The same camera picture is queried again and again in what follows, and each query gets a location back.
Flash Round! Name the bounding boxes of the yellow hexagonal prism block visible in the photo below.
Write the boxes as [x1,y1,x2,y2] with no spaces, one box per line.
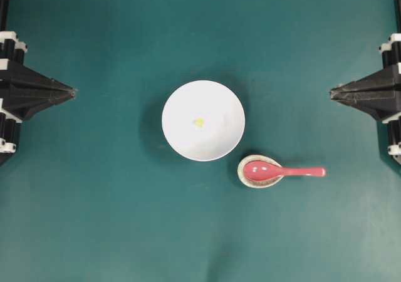
[194,118,204,128]

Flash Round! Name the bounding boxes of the red ceramic spoon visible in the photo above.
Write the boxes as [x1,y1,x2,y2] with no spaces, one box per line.
[243,161,326,182]

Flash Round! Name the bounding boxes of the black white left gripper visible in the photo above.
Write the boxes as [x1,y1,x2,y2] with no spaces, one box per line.
[0,30,78,167]

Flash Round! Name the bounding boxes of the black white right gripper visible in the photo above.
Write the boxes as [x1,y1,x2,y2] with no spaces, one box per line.
[330,33,401,165]

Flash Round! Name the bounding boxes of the black left frame rail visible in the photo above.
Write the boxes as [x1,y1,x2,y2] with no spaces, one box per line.
[0,0,9,31]

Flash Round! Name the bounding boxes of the small speckled spoon rest dish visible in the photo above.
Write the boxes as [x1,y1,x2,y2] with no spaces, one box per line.
[237,155,282,189]

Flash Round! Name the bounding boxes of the white round bowl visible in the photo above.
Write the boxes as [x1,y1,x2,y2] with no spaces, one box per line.
[161,80,246,162]

